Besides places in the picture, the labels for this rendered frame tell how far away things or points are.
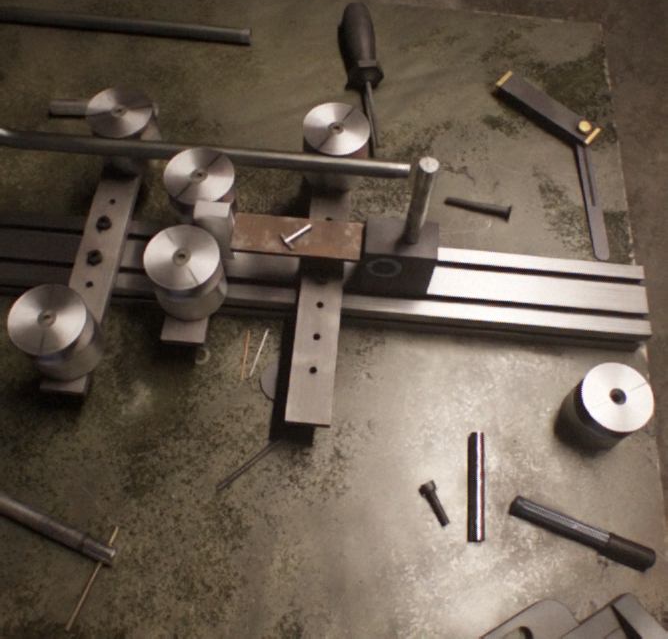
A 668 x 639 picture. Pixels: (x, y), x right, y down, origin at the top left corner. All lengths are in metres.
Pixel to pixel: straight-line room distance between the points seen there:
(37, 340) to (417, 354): 0.27
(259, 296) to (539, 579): 0.28
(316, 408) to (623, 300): 0.25
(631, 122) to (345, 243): 1.61
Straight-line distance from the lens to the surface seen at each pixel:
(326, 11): 0.75
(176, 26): 0.73
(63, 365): 0.47
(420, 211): 0.44
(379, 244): 0.47
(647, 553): 0.52
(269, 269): 0.52
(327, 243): 0.48
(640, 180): 1.91
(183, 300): 0.46
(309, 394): 0.46
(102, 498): 0.51
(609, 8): 2.34
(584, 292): 0.55
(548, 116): 0.67
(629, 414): 0.50
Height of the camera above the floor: 1.36
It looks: 64 degrees down
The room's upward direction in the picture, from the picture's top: 3 degrees clockwise
